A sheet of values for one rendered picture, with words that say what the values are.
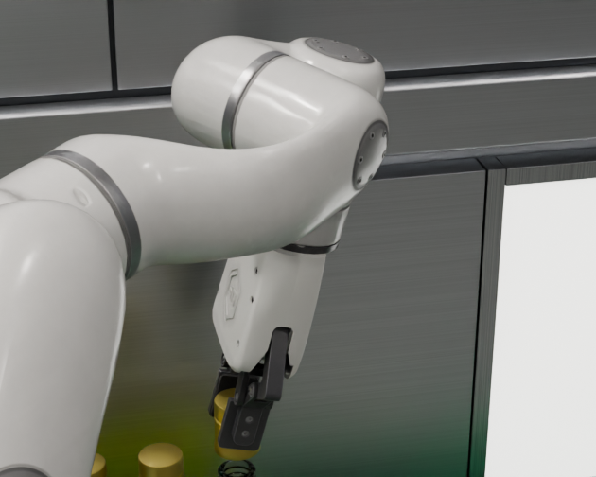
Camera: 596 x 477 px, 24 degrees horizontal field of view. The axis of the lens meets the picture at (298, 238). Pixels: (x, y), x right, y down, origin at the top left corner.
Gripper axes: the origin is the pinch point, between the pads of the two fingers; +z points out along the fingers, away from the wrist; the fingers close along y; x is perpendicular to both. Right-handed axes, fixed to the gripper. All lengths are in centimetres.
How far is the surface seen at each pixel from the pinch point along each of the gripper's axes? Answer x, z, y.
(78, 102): -14.4, -16.9, -14.6
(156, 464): -5.4, 4.8, 1.2
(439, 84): 13.3, -24.2, -13.1
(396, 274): 14.3, -7.7, -12.1
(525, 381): 29.5, 0.9, -12.4
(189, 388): -0.7, 5.4, -12.1
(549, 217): 26.2, -14.9, -12.4
